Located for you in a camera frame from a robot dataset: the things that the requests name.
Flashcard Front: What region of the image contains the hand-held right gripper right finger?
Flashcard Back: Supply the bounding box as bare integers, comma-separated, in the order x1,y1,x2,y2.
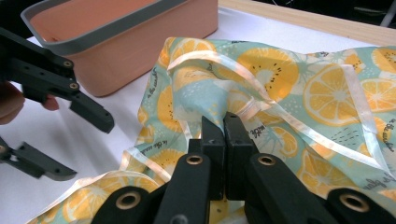
223,111,260,200

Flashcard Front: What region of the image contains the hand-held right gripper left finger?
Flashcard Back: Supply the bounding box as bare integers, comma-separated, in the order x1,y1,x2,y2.
188,115,226,200

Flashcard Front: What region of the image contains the pink basket with grey rim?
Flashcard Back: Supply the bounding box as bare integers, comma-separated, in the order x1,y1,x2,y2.
20,0,219,98

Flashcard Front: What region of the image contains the orange fruit print cloth bag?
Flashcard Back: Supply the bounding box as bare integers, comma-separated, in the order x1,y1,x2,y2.
26,36,396,224

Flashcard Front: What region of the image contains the white foam board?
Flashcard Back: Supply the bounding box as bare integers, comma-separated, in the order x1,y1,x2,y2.
0,7,379,224

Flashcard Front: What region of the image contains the wooden table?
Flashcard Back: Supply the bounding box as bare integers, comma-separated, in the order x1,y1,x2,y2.
218,0,396,48

